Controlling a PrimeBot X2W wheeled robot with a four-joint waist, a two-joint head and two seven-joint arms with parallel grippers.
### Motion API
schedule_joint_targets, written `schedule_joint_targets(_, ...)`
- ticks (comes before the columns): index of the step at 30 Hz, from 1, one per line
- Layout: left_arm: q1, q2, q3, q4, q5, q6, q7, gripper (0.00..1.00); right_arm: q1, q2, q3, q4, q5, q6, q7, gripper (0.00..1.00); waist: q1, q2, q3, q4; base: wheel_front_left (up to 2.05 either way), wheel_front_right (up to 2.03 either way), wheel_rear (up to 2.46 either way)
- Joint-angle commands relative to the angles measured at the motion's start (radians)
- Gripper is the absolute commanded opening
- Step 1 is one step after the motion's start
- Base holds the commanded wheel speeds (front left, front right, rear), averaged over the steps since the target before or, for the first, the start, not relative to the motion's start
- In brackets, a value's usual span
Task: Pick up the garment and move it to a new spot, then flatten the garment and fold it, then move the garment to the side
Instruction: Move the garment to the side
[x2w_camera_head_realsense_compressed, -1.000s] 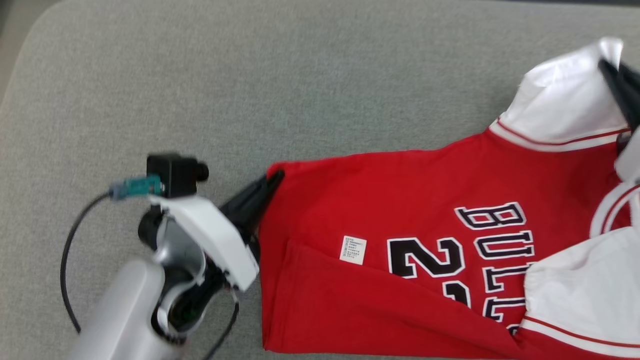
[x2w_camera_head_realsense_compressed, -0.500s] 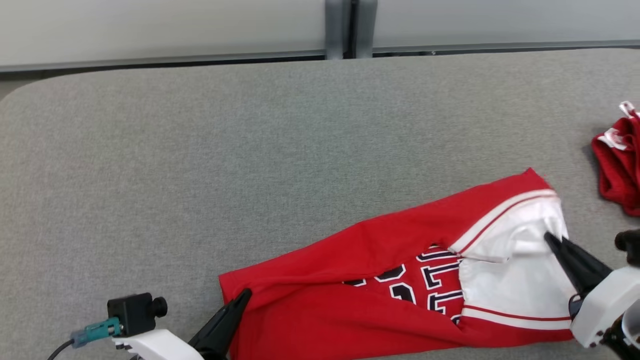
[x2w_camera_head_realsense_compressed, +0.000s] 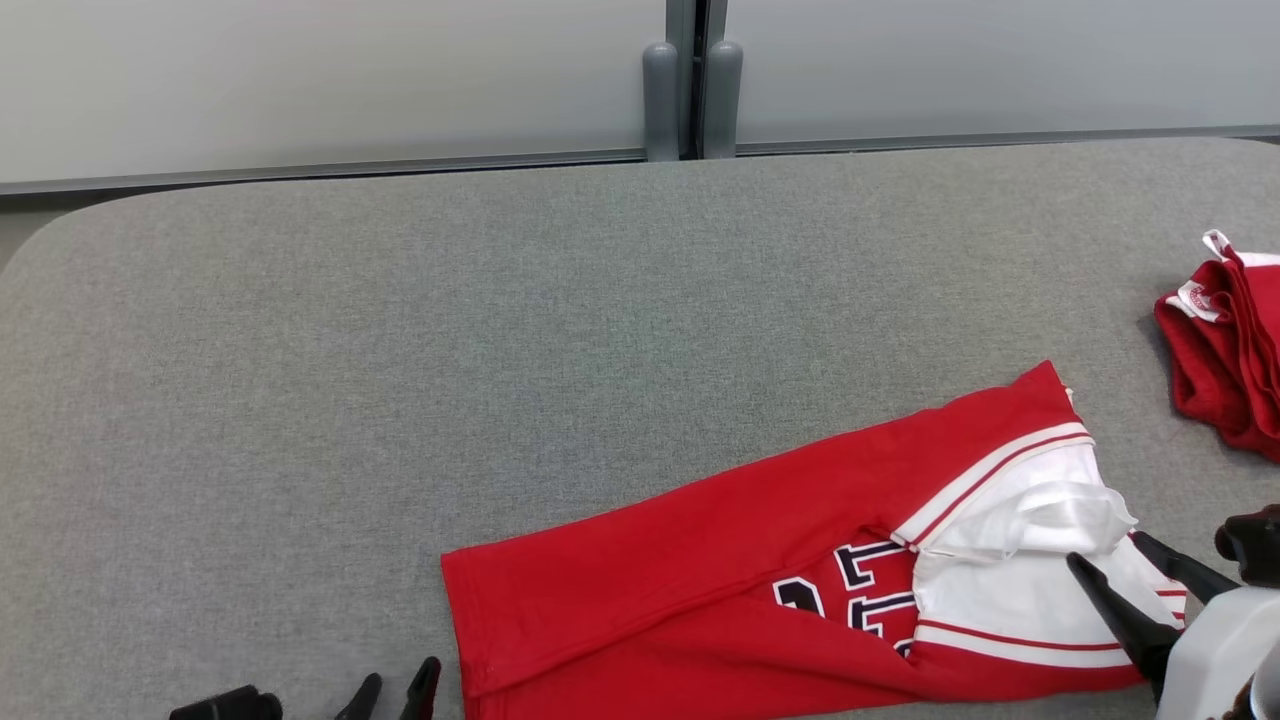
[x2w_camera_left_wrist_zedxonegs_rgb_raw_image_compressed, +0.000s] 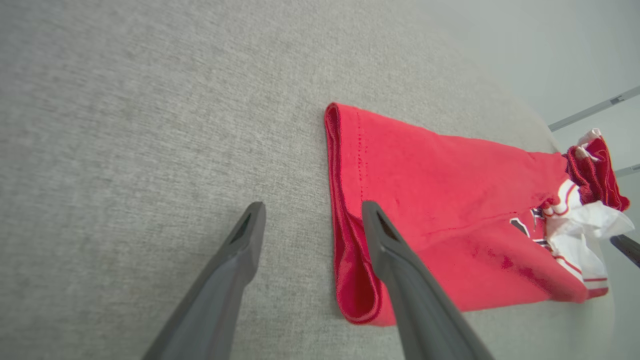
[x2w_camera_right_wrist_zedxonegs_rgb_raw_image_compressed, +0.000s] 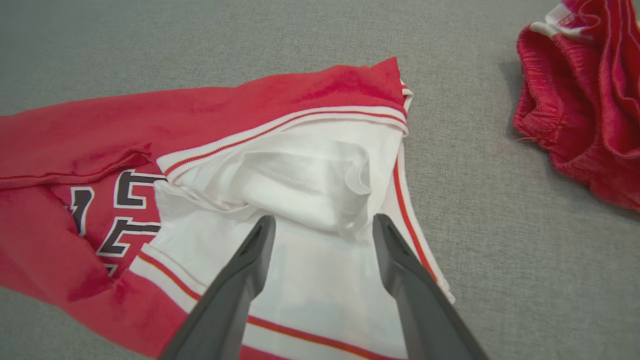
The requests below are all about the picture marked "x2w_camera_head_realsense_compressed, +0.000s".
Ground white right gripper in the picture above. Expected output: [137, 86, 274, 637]
[1066, 530, 1280, 720]

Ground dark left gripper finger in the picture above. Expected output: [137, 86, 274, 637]
[335, 673, 383, 720]
[400, 656, 442, 720]

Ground red shorts with white hem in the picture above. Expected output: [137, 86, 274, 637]
[1153, 230, 1280, 464]

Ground red and white jersey shirt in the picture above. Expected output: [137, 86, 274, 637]
[440, 360, 1191, 720]

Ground grey rounded door bumper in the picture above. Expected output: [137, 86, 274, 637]
[703, 40, 744, 160]
[642, 40, 681, 162]

